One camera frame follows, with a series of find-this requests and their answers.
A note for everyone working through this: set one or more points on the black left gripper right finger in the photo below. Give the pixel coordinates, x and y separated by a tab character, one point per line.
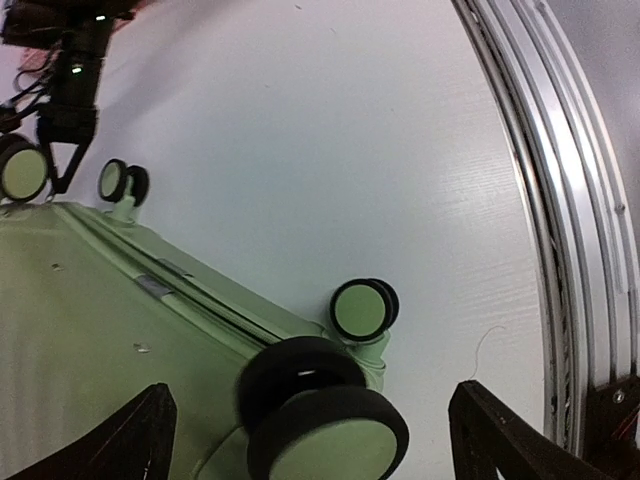
490	441

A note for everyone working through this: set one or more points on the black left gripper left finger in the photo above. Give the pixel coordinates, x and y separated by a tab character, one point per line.
135	442

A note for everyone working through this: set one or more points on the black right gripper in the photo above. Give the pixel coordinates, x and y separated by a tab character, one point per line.
75	35

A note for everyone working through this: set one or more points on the green hard-shell suitcase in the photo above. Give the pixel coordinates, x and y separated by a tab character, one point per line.
95	308

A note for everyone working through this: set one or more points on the curved aluminium rail base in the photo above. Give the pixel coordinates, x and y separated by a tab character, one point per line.
588	261

